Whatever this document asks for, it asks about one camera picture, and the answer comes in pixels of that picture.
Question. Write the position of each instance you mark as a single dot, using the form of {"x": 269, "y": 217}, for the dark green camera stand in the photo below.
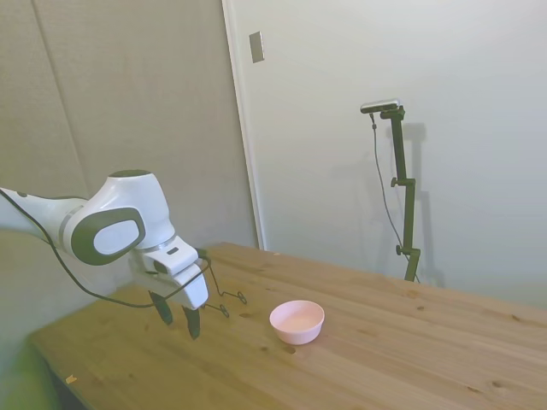
{"x": 408, "y": 205}

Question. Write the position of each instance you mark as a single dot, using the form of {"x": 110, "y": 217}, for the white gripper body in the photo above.
{"x": 184, "y": 282}

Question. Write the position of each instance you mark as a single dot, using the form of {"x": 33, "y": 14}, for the small orange scrap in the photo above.
{"x": 71, "y": 378}

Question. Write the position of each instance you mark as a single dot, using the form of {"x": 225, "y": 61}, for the pink bowl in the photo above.
{"x": 297, "y": 322}

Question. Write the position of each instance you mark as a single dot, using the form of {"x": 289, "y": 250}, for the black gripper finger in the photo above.
{"x": 193, "y": 322}
{"x": 163, "y": 311}

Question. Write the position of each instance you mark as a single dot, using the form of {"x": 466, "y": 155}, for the white door frame trim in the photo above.
{"x": 243, "y": 128}

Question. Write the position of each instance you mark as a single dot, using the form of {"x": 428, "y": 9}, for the grey wall switch plate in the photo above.
{"x": 257, "y": 47}

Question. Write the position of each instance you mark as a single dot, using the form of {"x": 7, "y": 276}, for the grey camera on stand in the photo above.
{"x": 379, "y": 105}

